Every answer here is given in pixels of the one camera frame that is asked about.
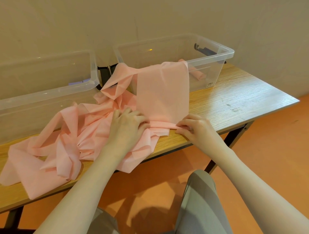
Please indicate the person's right hand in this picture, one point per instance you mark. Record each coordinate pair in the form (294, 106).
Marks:
(200, 132)

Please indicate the person's left hand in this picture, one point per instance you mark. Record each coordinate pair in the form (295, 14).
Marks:
(125, 130)

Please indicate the person's right thumb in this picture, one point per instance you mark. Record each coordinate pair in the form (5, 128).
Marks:
(182, 131)

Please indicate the person's left thumb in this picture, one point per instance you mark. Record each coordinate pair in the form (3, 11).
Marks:
(143, 127)

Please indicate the long pink fabric strip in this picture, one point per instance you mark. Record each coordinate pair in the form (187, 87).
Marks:
(164, 96)

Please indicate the person's right forearm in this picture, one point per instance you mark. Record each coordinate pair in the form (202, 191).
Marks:
(253, 185)

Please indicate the person's left forearm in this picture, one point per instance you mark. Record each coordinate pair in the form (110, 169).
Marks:
(84, 190)

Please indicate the white bin label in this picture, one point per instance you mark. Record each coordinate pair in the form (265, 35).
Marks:
(210, 84)

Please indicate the rolled pink fabric piece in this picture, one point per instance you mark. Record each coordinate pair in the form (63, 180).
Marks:
(199, 75)

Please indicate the clear plastic storage bin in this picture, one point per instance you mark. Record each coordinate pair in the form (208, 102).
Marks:
(207, 65)
(45, 101)

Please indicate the person's right leg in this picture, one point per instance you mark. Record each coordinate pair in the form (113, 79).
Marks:
(200, 207)

